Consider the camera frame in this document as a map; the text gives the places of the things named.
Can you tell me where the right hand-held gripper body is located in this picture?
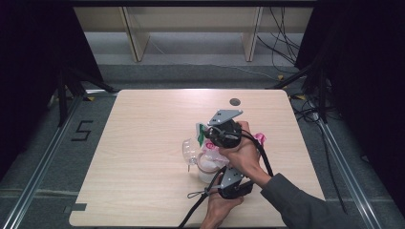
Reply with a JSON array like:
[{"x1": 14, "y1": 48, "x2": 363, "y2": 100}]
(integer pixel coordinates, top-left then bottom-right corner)
[{"x1": 205, "y1": 109, "x2": 244, "y2": 150}]

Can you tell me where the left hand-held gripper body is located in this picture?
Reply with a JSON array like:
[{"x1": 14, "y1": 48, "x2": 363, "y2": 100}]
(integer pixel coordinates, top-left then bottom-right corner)
[{"x1": 217, "y1": 166, "x2": 255, "y2": 200}]

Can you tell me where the clear jar with hinged lid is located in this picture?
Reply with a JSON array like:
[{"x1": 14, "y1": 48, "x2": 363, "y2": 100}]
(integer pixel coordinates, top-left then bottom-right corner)
[{"x1": 181, "y1": 137, "x2": 231, "y2": 185}]

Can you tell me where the pink and white plastic bag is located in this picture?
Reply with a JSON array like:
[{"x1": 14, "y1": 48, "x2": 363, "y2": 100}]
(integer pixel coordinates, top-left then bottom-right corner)
[{"x1": 195, "y1": 122, "x2": 267, "y2": 170}]

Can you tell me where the person's right hand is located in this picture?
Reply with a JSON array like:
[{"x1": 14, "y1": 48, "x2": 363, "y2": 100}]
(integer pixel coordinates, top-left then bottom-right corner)
[{"x1": 219, "y1": 120, "x2": 272, "y2": 190}]

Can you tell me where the person's left hand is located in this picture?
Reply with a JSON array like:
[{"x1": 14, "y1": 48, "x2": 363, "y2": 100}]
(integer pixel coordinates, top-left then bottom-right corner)
[{"x1": 200, "y1": 174, "x2": 245, "y2": 229}]

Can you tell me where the black metal stand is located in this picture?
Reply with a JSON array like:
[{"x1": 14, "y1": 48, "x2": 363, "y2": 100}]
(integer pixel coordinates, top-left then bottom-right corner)
[
  {"x1": 56, "y1": 65, "x2": 119, "y2": 128},
  {"x1": 266, "y1": 58, "x2": 329, "y2": 124}
]

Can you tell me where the light wooden shelf unit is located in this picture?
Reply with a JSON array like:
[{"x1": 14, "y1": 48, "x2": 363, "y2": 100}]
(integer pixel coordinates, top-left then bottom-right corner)
[{"x1": 74, "y1": 6, "x2": 314, "y2": 63}]

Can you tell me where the black curtain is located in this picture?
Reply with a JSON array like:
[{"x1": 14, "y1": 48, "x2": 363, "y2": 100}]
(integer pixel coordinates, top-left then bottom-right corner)
[
  {"x1": 294, "y1": 0, "x2": 405, "y2": 211},
  {"x1": 0, "y1": 0, "x2": 104, "y2": 180}
]

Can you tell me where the black tape strip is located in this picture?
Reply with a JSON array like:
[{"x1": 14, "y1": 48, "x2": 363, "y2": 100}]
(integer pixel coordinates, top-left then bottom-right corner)
[{"x1": 63, "y1": 202, "x2": 88, "y2": 214}]

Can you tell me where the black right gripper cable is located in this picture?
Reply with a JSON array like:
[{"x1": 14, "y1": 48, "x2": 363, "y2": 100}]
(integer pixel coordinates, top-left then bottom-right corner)
[{"x1": 239, "y1": 131, "x2": 275, "y2": 178}]

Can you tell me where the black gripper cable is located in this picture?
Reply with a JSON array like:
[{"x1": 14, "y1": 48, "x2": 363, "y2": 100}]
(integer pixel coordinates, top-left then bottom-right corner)
[
  {"x1": 177, "y1": 165, "x2": 227, "y2": 229},
  {"x1": 239, "y1": 131, "x2": 275, "y2": 178}
]

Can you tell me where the thin grey lanyard loop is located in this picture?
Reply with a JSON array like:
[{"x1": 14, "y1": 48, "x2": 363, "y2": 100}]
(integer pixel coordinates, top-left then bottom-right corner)
[{"x1": 186, "y1": 189, "x2": 211, "y2": 199}]

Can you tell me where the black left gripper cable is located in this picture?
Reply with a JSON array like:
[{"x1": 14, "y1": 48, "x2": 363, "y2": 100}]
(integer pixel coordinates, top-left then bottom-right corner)
[{"x1": 177, "y1": 165, "x2": 227, "y2": 229}]

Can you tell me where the thin white floor cable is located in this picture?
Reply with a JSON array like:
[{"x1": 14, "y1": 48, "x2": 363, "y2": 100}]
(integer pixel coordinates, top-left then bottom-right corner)
[{"x1": 149, "y1": 37, "x2": 278, "y2": 81}]

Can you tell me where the tangle of black floor cables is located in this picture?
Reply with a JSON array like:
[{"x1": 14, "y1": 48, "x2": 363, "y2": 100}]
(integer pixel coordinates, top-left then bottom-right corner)
[{"x1": 289, "y1": 92, "x2": 323, "y2": 124}]

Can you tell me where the bundle of black cables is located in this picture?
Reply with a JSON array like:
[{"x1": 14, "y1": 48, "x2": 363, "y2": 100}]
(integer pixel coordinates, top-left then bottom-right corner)
[{"x1": 256, "y1": 6, "x2": 302, "y2": 74}]

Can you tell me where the aluminium floor rail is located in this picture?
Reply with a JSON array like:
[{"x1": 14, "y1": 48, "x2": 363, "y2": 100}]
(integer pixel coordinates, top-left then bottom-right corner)
[
  {"x1": 317, "y1": 119, "x2": 383, "y2": 229},
  {"x1": 2, "y1": 94, "x2": 84, "y2": 229}
]

